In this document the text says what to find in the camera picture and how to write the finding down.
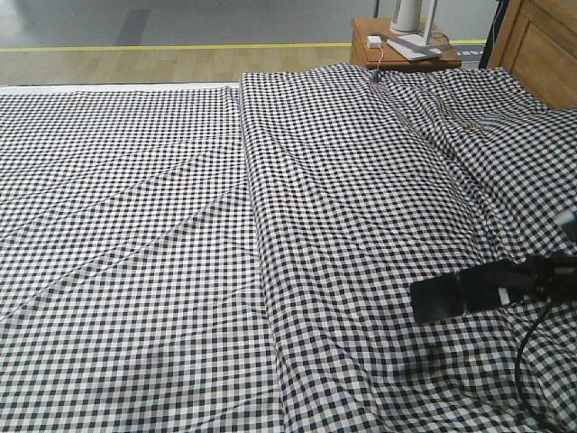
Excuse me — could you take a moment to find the black white checkered quilt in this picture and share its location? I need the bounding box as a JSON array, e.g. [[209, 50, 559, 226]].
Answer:
[[240, 64, 576, 432]]

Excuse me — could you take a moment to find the checkered bed sheet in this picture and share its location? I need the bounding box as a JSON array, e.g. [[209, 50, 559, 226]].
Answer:
[[1, 87, 284, 432]]

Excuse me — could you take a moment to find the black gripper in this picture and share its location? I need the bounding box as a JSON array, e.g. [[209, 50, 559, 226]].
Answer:
[[456, 253, 576, 302]]

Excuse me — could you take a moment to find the black smartphone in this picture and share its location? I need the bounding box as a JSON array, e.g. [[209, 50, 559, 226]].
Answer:
[[409, 272, 523, 324]]

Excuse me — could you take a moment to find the wooden nightstand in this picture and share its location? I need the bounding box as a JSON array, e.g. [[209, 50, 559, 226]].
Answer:
[[351, 17, 462, 72]]

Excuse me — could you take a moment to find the white cylindrical speaker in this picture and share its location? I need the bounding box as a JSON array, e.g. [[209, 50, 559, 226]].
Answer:
[[389, 0, 423, 35]]

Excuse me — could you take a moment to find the black camera cable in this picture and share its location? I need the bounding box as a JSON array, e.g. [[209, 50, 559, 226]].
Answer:
[[513, 297, 553, 433]]

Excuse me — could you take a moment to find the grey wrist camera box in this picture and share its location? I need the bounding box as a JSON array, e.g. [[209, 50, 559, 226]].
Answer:
[[554, 209, 577, 242]]

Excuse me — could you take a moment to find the wooden headboard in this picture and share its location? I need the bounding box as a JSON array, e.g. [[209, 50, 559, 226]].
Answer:
[[488, 0, 576, 109]]

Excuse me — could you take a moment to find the white power adapter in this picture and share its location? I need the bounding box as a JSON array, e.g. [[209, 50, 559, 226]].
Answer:
[[367, 35, 382, 49]]

